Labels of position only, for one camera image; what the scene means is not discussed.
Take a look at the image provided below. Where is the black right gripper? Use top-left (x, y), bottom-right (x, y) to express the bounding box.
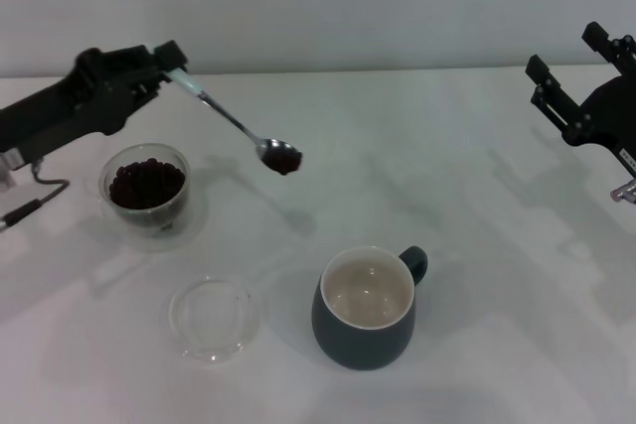
top-left (525, 21), bottom-right (636, 178)

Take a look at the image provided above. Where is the clear glass cup with handle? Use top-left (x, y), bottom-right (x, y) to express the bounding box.
top-left (97, 143), bottom-right (192, 239)

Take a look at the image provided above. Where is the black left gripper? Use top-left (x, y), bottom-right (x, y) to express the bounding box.
top-left (0, 40), bottom-right (189, 160)

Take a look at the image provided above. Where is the small clear glass dish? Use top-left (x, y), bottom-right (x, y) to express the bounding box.
top-left (167, 274), bottom-right (262, 364)

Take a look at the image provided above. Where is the coffee beans pile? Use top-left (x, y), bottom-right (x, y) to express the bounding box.
top-left (108, 158), bottom-right (187, 210)

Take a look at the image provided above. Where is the blue handled metal spoon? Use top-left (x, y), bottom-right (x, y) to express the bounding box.
top-left (154, 45), bottom-right (303, 177)

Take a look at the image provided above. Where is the dark left arm cable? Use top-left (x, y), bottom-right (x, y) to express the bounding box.
top-left (0, 160), bottom-right (69, 234)

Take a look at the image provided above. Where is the small scooped coffee beans portion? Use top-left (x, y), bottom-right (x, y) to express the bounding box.
top-left (262, 148), bottom-right (303, 177)

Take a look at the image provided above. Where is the silver right wrist cable plug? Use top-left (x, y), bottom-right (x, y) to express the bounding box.
top-left (609, 179), bottom-right (636, 205)

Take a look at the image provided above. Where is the dark grey ceramic mug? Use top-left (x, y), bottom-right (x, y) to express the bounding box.
top-left (311, 244), bottom-right (429, 371)

